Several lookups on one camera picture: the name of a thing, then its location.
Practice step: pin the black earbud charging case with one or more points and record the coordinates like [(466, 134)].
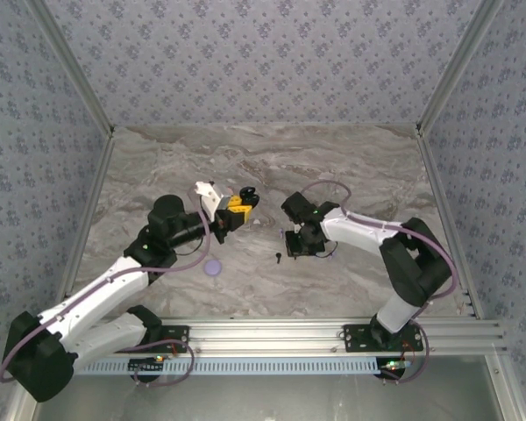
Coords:
[(248, 191)]

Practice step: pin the aluminium lower frame post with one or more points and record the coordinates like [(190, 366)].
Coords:
[(508, 390), (22, 414)]

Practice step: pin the small circuit board with LED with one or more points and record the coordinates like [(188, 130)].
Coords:
[(394, 365), (147, 363)]

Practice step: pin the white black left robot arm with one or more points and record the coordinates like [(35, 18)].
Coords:
[(96, 294)]

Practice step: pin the aluminium table edge rail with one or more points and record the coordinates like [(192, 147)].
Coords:
[(267, 125)]

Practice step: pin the lavender earbud charging case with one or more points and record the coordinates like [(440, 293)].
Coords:
[(213, 266)]

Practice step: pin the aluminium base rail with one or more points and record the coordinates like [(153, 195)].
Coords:
[(267, 335)]

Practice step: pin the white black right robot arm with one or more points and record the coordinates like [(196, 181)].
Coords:
[(355, 232)]

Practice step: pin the aluminium side rail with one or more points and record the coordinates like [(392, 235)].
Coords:
[(90, 219), (439, 197)]

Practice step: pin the aluminium corner post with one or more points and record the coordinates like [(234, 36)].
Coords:
[(457, 66), (75, 66)]

